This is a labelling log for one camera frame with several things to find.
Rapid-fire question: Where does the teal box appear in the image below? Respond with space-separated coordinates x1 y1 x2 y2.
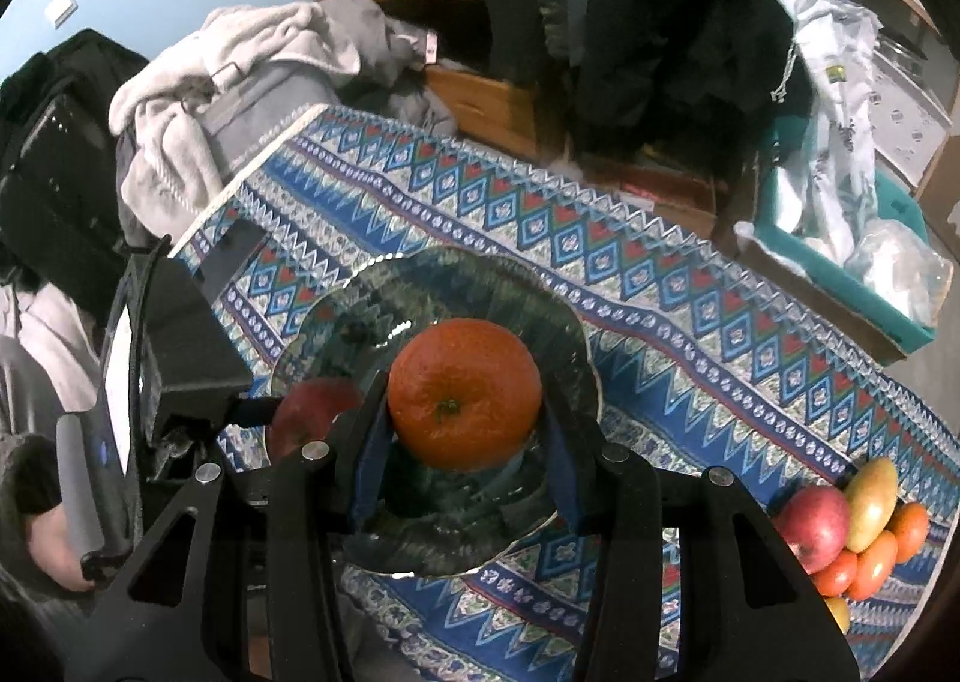
735 119 938 364

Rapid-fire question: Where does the blue patterned tablecloth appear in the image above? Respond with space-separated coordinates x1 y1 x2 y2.
169 103 960 682

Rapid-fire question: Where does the flat cardboard box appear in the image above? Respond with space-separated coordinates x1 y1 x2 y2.
577 152 725 242

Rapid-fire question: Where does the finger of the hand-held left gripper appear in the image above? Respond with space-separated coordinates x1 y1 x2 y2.
223 395 287 429

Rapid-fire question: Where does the red apple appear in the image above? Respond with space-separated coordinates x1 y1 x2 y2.
266 376 368 462
772 485 852 574

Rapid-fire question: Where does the person's left hand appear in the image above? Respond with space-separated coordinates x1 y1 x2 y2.
25 502 100 594

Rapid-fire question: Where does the small orange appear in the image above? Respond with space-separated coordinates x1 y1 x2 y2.
847 530 899 599
812 548 858 597
891 502 931 563

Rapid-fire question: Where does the metal pot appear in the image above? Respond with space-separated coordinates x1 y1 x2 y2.
874 25 942 83

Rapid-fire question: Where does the clear plastic bag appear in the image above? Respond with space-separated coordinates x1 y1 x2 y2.
844 220 953 327

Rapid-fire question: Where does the dark clothing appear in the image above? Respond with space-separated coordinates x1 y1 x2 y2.
480 0 833 161

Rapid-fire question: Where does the yellow-green mango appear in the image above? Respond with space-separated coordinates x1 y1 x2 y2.
844 458 899 554

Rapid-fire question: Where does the glass plate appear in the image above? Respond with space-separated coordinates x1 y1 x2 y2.
266 250 605 578

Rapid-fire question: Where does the white patterned box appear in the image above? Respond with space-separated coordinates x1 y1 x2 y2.
870 77 953 188

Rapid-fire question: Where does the black bag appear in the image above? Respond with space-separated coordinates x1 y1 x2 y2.
0 29 162 315

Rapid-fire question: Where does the large orange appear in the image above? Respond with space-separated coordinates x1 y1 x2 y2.
387 319 544 473

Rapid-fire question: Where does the white printed plastic bag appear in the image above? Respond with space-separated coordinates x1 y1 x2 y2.
771 0 882 263

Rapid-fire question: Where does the person's left forearm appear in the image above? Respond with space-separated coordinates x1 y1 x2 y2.
0 280 106 525

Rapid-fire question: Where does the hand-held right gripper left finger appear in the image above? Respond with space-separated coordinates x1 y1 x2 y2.
71 370 395 682

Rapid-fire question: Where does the grey clothing pile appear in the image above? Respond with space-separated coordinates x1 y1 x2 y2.
112 0 462 248

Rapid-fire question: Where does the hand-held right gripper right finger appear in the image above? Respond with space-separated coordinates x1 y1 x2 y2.
541 400 863 682

